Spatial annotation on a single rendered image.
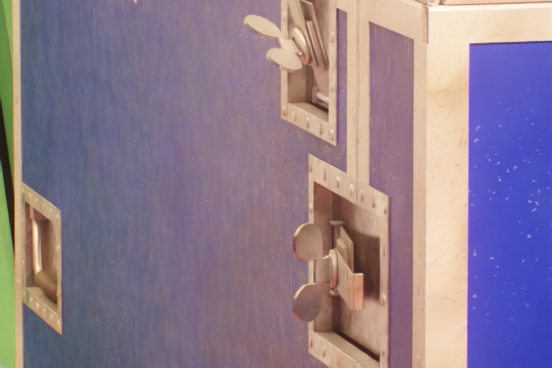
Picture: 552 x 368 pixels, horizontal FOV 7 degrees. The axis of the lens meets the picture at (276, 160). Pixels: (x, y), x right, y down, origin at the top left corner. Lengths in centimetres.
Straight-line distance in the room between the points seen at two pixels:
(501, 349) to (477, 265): 5
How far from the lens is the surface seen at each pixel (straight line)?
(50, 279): 346
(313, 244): 260
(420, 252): 243
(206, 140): 291
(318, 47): 263
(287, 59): 262
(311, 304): 260
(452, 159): 242
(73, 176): 333
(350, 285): 253
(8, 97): 505
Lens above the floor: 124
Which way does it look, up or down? 9 degrees down
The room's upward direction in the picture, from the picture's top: straight up
